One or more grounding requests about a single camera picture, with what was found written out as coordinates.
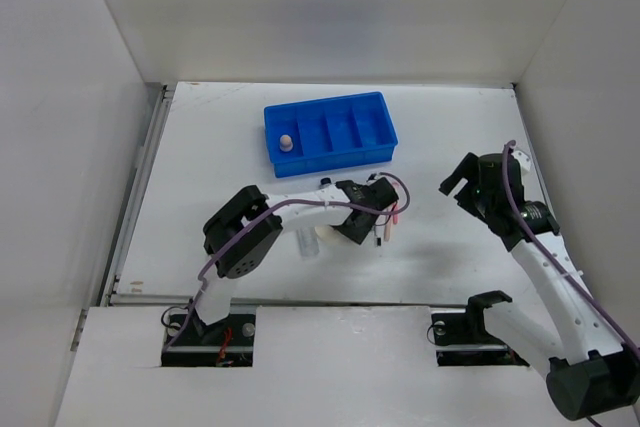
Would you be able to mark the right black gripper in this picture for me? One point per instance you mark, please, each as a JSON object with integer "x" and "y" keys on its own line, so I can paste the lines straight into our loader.
{"x": 467, "y": 166}

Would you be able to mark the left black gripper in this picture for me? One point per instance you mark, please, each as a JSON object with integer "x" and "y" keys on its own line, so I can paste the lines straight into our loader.
{"x": 353, "y": 233}

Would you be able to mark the light pink tube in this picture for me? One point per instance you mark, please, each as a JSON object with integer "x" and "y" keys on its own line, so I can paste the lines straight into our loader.
{"x": 388, "y": 225}

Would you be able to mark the orange makeup sponge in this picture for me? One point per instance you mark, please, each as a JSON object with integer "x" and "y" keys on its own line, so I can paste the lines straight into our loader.
{"x": 286, "y": 143}

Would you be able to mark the pink small brush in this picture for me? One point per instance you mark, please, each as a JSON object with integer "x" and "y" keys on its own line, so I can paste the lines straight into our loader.
{"x": 394, "y": 209}

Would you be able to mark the white round powder puff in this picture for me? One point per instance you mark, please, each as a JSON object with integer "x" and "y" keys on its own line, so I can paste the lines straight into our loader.
{"x": 329, "y": 235}

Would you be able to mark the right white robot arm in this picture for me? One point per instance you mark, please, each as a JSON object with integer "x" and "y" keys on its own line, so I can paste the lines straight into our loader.
{"x": 589, "y": 365}

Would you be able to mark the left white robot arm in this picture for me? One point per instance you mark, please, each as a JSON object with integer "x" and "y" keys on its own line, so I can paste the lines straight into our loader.
{"x": 240, "y": 235}

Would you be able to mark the blue divided plastic tray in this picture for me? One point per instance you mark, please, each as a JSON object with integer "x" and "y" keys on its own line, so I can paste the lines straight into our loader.
{"x": 330, "y": 134}

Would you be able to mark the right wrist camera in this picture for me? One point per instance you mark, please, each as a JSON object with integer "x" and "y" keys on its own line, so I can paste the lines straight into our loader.
{"x": 523, "y": 159}

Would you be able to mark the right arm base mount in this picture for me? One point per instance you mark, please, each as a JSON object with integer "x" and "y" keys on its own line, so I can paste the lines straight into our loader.
{"x": 457, "y": 345}

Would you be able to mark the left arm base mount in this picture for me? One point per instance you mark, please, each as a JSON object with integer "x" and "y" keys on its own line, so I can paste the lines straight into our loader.
{"x": 228, "y": 343}

